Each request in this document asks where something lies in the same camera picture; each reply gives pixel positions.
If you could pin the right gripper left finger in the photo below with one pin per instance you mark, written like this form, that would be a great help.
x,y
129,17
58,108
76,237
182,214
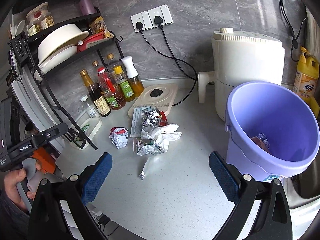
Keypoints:
x,y
47,220

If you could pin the spice jars on rack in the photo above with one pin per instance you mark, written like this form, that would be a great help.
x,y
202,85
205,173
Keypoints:
x,y
39,18

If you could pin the large white bowl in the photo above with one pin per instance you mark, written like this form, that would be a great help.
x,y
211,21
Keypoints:
x,y
62,36

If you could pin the red cap oil bottle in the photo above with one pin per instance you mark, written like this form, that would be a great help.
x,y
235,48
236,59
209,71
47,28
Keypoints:
x,y
110,89

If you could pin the white wall socket panel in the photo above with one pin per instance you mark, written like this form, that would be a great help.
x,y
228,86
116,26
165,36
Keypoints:
x,y
147,18

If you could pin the stainless steel sink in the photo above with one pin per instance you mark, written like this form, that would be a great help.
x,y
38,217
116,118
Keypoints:
x,y
301,189

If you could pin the gold cap clear bottle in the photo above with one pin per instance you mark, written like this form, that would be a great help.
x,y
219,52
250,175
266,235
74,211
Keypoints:
x,y
112,62

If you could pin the cream induction cooker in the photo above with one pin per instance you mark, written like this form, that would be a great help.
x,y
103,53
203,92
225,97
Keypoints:
x,y
160,96

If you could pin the yellow dish soap bottle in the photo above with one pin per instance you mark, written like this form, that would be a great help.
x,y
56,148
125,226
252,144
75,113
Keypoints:
x,y
307,75

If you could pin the dark soy sauce bottle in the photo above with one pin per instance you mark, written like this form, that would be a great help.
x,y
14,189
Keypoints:
x,y
95,94

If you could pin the purple plastic trash bucket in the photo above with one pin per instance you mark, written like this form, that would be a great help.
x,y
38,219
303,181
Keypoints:
x,y
272,131

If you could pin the red container on rack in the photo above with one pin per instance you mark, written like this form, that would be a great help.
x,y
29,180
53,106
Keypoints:
x,y
90,41

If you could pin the pink bottle on rack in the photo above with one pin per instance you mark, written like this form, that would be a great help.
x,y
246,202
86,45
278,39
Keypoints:
x,y
86,7

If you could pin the yellow cap green label bottle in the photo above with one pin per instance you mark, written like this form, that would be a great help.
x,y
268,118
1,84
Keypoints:
x,y
124,84

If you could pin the silver foil wrapper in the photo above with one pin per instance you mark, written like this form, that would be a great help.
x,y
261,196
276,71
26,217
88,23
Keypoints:
x,y
149,134

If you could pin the small white cap bottle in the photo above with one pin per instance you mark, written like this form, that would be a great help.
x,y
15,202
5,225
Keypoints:
x,y
90,107

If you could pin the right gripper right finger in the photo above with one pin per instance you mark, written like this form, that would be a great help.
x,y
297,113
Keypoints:
x,y
273,220

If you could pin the black metal kitchen rack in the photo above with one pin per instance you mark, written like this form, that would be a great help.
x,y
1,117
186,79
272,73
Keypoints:
x,y
52,100

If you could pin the cream air fryer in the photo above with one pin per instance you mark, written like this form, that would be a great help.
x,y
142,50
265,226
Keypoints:
x,y
240,57

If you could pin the red white wrapper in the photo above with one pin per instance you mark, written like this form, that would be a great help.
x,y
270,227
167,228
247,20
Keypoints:
x,y
119,136

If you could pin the grey barcode packet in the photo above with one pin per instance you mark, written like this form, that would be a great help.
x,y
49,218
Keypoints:
x,y
139,115

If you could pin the white tissue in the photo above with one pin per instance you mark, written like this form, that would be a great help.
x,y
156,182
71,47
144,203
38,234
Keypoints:
x,y
168,134

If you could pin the green packet in tray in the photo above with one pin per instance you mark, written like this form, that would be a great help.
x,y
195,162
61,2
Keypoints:
x,y
85,129

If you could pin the yellow snack packet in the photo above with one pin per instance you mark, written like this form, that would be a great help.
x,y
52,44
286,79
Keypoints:
x,y
98,26

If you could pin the white plastic tray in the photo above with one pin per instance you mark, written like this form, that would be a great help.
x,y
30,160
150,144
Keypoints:
x,y
90,127

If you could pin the white top oil sprayer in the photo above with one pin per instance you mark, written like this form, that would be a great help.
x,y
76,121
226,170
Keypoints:
x,y
133,76

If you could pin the person's left hand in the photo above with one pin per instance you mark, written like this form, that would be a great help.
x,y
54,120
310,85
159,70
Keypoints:
x,y
10,186

